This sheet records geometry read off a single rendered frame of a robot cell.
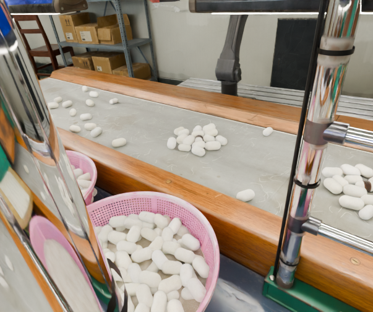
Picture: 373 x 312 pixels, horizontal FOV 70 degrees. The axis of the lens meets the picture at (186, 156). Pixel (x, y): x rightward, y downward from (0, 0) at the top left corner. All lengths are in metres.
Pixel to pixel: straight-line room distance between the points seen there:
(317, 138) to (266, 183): 0.29
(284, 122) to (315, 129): 0.47
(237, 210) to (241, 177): 0.12
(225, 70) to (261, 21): 1.69
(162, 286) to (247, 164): 0.32
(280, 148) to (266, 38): 2.08
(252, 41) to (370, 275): 2.46
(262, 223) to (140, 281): 0.20
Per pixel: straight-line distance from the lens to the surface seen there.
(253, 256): 0.47
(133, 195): 0.50
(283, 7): 0.39
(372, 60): 2.60
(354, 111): 1.07
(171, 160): 0.62
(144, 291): 0.40
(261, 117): 0.75
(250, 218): 0.44
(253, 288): 0.48
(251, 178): 0.56
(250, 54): 2.75
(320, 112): 0.26
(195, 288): 0.39
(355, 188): 0.55
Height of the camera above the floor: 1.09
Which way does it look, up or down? 33 degrees down
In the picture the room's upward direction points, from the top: 5 degrees counter-clockwise
